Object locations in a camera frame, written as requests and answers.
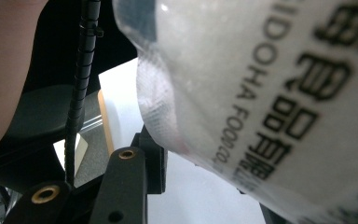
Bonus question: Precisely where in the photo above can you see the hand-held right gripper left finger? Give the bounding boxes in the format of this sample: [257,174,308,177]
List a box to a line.
[89,125,169,224]

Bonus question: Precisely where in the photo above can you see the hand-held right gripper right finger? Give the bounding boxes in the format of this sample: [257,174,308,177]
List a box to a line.
[259,203,295,224]

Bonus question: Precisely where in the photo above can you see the red and white sugar bag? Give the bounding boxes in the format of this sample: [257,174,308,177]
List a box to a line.
[111,0,358,224]

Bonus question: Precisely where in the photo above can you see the metal floor rail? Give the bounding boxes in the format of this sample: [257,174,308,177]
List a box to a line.
[79,115,103,133]

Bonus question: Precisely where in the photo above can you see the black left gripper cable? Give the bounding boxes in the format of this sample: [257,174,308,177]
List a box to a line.
[63,0,104,188]

